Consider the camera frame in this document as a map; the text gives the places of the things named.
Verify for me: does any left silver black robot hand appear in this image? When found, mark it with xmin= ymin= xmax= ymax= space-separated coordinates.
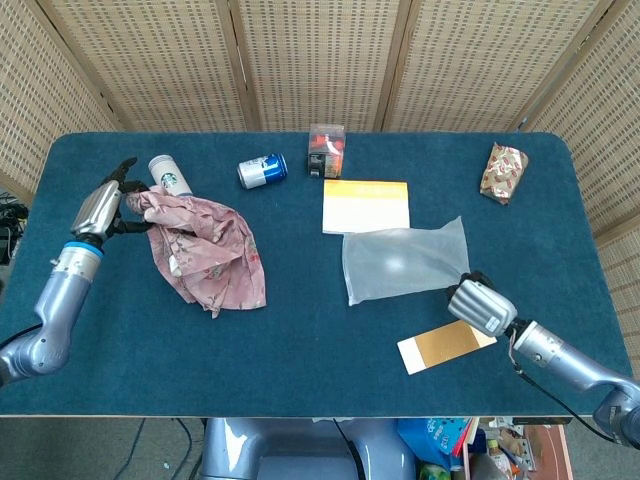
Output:
xmin=69 ymin=157 xmax=154 ymax=239

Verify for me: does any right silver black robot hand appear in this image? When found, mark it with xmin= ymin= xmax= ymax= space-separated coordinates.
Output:
xmin=445 ymin=269 xmax=519 ymax=337

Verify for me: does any clear plastic bag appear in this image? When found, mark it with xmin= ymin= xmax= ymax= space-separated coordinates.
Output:
xmin=341 ymin=215 xmax=471 ymax=307

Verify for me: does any pink floral cloth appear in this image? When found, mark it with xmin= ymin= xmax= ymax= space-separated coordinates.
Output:
xmin=125 ymin=184 xmax=268 ymax=320

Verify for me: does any gold white card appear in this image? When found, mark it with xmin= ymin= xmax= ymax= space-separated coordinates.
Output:
xmin=396 ymin=319 xmax=499 ymax=376

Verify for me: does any white Starbucks drink can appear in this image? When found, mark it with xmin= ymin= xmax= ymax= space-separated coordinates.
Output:
xmin=147 ymin=154 xmax=195 ymax=197

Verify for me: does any woven folding screen panel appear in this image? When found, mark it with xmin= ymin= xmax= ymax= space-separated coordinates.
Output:
xmin=227 ymin=0 xmax=416 ymax=134
xmin=519 ymin=0 xmax=640 ymax=381
xmin=382 ymin=0 xmax=619 ymax=134
xmin=37 ymin=0 xmax=256 ymax=134
xmin=0 ymin=0 xmax=124 ymax=201

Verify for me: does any gold red snack wrapper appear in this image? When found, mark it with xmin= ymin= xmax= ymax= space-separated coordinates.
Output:
xmin=479 ymin=141 xmax=530 ymax=206

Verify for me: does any yellow white booklet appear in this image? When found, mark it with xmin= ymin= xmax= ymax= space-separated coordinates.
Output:
xmin=321 ymin=179 xmax=412 ymax=236

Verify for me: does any blue silver drink can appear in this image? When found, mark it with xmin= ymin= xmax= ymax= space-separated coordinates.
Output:
xmin=236 ymin=152 xmax=290 ymax=190

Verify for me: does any blue felt table cover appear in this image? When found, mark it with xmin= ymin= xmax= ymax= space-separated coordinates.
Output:
xmin=0 ymin=130 xmax=639 ymax=419

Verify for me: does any clear box with red-black item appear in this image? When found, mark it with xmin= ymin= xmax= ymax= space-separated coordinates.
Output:
xmin=304 ymin=123 xmax=349 ymax=180

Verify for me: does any grey-blue robot torso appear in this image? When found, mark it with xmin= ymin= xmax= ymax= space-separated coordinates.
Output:
xmin=199 ymin=417 xmax=417 ymax=480

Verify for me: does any black cable bundle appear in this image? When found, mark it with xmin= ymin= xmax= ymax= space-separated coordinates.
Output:
xmin=0 ymin=189 xmax=29 ymax=266

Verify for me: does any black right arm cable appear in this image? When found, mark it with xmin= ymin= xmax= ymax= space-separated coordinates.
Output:
xmin=509 ymin=349 xmax=616 ymax=444

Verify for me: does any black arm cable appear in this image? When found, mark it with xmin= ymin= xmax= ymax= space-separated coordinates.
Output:
xmin=0 ymin=324 xmax=44 ymax=351
xmin=509 ymin=349 xmax=616 ymax=444

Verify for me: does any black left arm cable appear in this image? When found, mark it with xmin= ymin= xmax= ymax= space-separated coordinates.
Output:
xmin=0 ymin=324 xmax=44 ymax=351

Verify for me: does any black torso cable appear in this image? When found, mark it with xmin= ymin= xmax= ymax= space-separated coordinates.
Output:
xmin=333 ymin=419 xmax=362 ymax=480

